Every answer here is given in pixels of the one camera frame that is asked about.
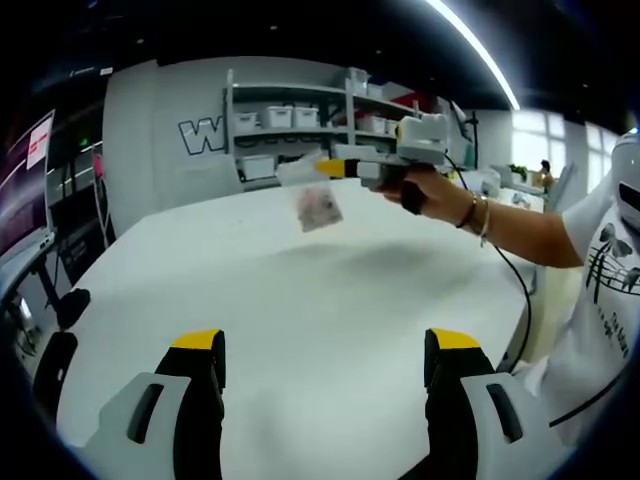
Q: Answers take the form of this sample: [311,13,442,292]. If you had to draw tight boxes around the white thin stand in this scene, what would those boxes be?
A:
[93,169,115,249]

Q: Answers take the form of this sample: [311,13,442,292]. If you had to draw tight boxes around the computer monitor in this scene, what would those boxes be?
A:
[0,108,57,251]

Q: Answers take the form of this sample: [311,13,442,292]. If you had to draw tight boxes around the person's right hand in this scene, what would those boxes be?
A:
[373,168,476,232]

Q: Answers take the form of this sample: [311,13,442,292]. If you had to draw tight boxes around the clear resealable bag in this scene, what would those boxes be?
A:
[277,153,346,235]

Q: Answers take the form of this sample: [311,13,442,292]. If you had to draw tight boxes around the row of white storage bins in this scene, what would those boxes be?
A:
[234,67,401,181]

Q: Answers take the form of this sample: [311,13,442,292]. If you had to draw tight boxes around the long ceiling light strip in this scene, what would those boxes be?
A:
[427,0,524,111]

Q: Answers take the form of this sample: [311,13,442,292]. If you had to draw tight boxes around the dark wrist bracelet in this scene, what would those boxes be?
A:
[455,192,479,230]

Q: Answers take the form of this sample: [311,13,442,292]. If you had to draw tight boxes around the white office desk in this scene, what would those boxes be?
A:
[502,174,549,214]

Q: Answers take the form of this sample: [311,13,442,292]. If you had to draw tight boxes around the grey metal shelving unit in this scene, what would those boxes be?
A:
[222,67,454,194]

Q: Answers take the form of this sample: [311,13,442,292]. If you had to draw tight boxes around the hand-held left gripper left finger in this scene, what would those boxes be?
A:
[92,328,227,480]

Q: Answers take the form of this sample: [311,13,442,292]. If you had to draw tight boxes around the white paper bag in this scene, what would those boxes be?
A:
[477,167,504,197]

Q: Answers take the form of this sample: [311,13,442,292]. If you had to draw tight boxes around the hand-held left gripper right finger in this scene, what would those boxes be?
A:
[423,327,564,480]

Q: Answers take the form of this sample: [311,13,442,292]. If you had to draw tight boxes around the black office chair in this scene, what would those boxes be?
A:
[32,329,80,419]

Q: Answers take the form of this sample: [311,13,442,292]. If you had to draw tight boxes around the gold wrist bracelet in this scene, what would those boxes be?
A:
[472,194,492,249]

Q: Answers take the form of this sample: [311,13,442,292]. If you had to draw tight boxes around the grey standing desk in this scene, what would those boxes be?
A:
[0,230,92,332]

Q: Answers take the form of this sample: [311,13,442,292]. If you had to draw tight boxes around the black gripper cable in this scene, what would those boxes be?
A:
[442,152,534,375]
[548,378,637,429]

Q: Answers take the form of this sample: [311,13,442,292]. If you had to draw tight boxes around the bright window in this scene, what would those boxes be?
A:
[512,107,624,194]

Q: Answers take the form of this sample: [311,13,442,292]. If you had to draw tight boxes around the grey wall lettering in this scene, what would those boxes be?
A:
[178,117,229,155]

